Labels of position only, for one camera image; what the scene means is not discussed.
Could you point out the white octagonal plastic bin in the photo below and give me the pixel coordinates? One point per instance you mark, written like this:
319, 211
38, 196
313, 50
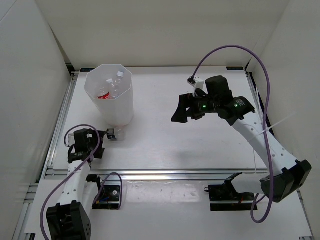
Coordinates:
119, 111

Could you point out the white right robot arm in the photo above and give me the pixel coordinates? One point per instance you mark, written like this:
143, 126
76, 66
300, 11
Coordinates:
286, 172

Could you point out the red label red cap bottle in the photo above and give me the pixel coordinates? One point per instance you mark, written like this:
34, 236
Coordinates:
103, 93

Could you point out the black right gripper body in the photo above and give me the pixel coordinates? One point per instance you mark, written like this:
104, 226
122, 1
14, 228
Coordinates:
204, 105

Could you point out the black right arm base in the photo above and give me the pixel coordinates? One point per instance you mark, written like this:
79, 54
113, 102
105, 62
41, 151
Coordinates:
222, 200

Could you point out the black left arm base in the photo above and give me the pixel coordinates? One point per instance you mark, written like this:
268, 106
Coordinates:
110, 198

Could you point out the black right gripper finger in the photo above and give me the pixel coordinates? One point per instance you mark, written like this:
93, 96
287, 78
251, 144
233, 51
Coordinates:
197, 116
184, 102

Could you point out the blue label clear bottle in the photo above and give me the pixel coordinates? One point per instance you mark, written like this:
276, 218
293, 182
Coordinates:
111, 88

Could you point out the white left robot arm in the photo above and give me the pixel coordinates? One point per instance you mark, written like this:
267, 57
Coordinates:
69, 218

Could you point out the aluminium frame rail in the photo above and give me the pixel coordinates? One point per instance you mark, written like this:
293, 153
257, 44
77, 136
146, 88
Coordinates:
177, 174

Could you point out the black label black cap bottle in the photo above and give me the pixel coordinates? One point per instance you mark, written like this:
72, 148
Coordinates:
115, 134

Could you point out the clear bottle white cap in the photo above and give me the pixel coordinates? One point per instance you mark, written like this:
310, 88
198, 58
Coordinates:
118, 79

